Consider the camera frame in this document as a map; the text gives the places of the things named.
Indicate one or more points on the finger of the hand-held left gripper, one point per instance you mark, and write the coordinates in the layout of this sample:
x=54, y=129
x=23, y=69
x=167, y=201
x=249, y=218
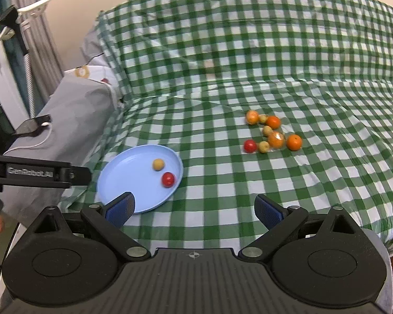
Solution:
x=81, y=176

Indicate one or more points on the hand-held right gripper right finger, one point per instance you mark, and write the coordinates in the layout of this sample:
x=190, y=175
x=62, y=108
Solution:
x=269, y=212

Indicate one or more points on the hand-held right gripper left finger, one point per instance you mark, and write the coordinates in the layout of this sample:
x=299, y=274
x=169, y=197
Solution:
x=119, y=208

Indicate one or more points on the light blue plate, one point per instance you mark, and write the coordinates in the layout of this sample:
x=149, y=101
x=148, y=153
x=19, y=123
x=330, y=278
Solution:
x=131, y=170

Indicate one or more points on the small yellow round fruit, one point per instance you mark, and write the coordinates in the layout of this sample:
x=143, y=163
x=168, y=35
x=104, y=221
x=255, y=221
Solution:
x=158, y=164
x=264, y=147
x=267, y=130
x=263, y=118

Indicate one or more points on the red cherry tomato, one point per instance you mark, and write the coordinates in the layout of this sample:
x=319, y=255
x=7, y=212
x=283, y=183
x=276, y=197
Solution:
x=249, y=146
x=168, y=179

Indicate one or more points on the orange with white patches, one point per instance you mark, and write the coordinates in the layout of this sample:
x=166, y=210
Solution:
x=276, y=140

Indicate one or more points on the black smartphone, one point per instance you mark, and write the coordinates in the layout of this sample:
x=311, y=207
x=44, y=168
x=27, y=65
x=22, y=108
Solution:
x=32, y=126

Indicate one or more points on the grey fabric cover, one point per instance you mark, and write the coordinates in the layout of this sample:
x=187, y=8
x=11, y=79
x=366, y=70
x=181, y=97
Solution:
x=75, y=114

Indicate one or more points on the white floral printed cloth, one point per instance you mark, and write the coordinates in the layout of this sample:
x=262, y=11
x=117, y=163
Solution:
x=91, y=72

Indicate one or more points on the grey curtain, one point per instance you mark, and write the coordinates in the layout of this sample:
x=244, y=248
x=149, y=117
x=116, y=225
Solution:
x=44, y=55

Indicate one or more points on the black gooseneck phone holder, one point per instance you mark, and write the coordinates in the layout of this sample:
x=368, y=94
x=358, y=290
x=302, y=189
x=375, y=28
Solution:
x=19, y=39

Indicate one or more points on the white rounded frame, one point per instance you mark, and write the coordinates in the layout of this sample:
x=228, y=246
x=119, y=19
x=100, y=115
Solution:
x=3, y=72

